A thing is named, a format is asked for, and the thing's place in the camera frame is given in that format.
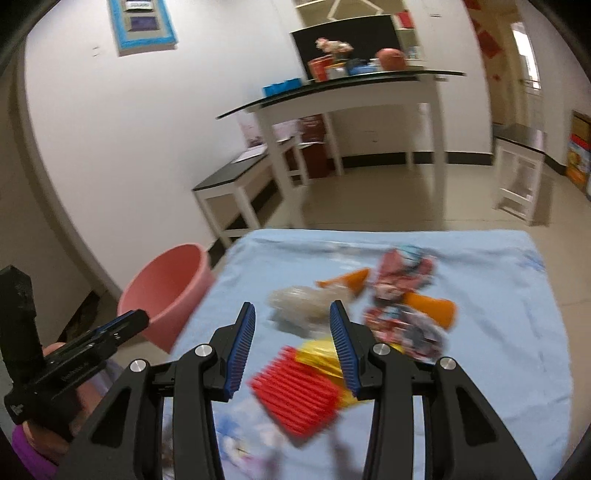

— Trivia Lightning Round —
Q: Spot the red printed wrapper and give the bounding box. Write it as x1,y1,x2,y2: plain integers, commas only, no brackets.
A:
372,247,437,301
362,307,446,363

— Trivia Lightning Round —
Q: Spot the red tin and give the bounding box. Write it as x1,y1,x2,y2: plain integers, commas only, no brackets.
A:
308,56,335,83

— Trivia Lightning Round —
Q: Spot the flower bouquet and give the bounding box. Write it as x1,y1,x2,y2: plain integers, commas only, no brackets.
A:
315,38,354,58

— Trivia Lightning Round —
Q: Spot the red paper wall decoration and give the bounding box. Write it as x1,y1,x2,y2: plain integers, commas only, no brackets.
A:
478,30,502,58

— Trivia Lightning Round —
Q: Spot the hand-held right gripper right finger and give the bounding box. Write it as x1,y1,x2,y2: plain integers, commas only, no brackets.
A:
329,300,539,480

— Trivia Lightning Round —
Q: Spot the light blue floral blanket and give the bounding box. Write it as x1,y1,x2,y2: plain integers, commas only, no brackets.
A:
157,227,573,480

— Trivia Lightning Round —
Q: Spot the clear printed plastic bag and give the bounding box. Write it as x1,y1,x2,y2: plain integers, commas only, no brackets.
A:
238,113,305,148

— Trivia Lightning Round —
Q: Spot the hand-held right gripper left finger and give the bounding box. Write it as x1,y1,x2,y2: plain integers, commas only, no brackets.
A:
60,302,256,480

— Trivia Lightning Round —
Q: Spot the person's left forearm purple sleeve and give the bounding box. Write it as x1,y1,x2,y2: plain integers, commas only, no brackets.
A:
10,424,60,480

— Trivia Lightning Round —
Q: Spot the white wall shelf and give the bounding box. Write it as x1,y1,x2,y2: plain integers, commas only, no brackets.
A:
295,0,428,70

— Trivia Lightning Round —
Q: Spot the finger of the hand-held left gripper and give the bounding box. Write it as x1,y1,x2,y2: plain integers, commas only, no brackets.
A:
99,310,150,357
65,312,137,354

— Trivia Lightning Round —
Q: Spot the white bench with black top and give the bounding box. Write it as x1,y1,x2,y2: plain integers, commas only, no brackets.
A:
191,138,308,247

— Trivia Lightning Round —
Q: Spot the white table with glass top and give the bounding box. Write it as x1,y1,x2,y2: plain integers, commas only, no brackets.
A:
216,69,467,229

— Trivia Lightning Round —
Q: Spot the printed cardboard box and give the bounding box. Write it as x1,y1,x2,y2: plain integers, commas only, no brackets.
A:
566,110,591,185

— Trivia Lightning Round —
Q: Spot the white stool with dark seat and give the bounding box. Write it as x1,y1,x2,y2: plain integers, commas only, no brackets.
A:
492,124,548,226

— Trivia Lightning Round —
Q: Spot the blue box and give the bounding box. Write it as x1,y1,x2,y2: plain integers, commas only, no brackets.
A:
263,79,303,97

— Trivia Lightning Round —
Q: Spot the white paper sheet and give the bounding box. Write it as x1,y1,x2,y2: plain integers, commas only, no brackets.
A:
231,144,269,163

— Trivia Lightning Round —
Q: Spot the yellow wrapper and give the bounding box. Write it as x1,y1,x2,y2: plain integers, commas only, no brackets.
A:
295,339,370,409

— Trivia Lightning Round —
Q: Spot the pink plastic bucket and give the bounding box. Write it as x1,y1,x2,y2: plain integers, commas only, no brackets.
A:
117,244,216,354

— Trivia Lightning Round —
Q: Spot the red round fruit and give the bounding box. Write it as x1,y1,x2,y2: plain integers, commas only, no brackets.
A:
376,47,407,72

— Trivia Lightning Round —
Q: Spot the door with window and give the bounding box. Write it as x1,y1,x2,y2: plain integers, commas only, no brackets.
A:
510,18,548,130

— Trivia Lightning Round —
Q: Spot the blue picture frame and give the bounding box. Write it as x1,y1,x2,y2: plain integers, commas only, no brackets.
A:
107,0,178,57

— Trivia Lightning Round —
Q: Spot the red carton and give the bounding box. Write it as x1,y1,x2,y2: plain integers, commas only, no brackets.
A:
298,115,335,180

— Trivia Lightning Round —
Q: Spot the person's left hand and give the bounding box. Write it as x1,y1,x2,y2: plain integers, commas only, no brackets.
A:
23,342,112,464

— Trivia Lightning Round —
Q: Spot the black monitor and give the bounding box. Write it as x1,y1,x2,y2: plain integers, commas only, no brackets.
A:
290,14,400,84

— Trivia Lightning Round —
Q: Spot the red ribbed packet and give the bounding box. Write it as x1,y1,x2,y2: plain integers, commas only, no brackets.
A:
249,345,345,437

